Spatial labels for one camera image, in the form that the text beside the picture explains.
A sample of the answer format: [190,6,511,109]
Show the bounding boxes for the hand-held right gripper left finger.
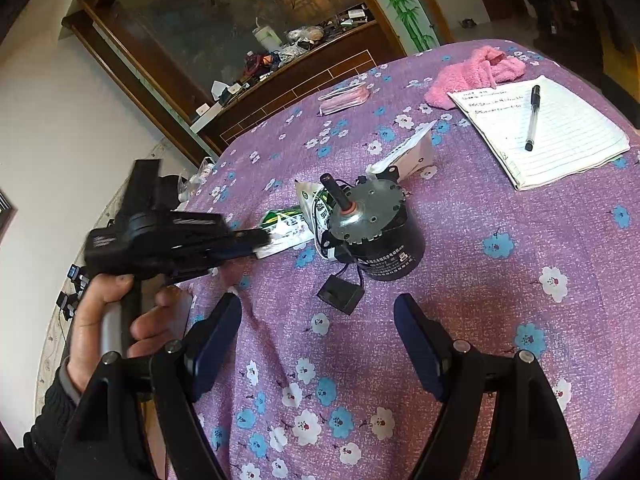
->
[55,292,243,480]

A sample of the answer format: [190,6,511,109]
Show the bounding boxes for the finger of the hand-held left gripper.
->
[216,227,275,271]

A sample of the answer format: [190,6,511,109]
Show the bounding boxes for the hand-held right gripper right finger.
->
[393,293,584,480]

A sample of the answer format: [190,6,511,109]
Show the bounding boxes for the green and white packet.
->
[256,180,326,262]

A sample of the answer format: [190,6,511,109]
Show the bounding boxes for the person's left forearm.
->
[15,360,88,471]

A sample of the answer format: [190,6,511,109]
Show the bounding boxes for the person's left hand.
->
[65,275,190,407]

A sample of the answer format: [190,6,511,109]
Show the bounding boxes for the clear plastic bags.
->
[177,156,218,203]

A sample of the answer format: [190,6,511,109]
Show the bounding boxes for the purple floral tablecloth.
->
[174,39,640,480]

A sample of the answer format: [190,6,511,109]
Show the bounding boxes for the black capacitor box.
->
[317,274,364,316]

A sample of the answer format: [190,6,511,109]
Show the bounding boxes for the black electric motor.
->
[318,172,427,282]

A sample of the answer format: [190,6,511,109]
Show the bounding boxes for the pink face mask pack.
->
[318,83,374,117]

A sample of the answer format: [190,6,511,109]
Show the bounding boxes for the white plastic jug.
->
[251,22,282,55]

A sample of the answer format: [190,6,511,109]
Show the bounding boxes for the cluttered wooden counter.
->
[61,0,453,160]

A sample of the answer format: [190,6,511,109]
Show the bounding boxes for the lined paper notebook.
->
[446,74,632,192]

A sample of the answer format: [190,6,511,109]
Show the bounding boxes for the black pen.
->
[523,84,542,153]

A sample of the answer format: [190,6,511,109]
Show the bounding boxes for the pink fluffy cloth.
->
[424,45,527,112]

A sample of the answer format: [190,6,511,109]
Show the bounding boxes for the black wall chargers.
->
[54,263,92,322]

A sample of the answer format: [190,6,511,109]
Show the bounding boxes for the framed wall picture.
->
[0,189,17,242]

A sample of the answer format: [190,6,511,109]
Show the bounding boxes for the bamboo print wall panel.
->
[357,0,442,55]

